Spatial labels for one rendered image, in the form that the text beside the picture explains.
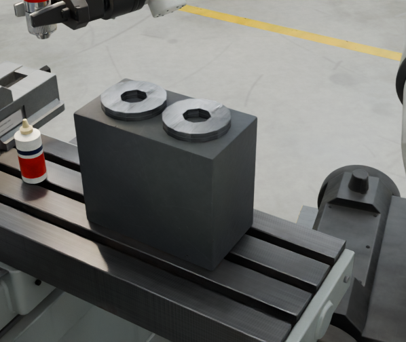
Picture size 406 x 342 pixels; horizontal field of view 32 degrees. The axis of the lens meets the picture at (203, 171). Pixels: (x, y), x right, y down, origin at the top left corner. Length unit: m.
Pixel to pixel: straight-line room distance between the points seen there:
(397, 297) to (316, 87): 2.00
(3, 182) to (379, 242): 0.80
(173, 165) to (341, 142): 2.08
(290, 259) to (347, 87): 2.40
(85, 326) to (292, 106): 1.96
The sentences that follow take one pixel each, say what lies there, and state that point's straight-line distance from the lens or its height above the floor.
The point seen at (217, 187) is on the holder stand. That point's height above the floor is 1.04.
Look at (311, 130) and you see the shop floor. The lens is 3.00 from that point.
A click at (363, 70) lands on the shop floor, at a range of 3.52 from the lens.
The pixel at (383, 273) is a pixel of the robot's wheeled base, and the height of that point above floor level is 0.57.
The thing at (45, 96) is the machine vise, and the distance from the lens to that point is 1.32.
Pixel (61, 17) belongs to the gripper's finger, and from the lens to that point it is 1.17.
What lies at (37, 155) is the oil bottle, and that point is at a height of 0.95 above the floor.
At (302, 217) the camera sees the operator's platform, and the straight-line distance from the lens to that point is 1.87.
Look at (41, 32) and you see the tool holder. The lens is 1.17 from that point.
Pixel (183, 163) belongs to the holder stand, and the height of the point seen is 1.07.
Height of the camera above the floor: 1.57
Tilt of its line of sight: 35 degrees down
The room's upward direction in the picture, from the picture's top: straight up
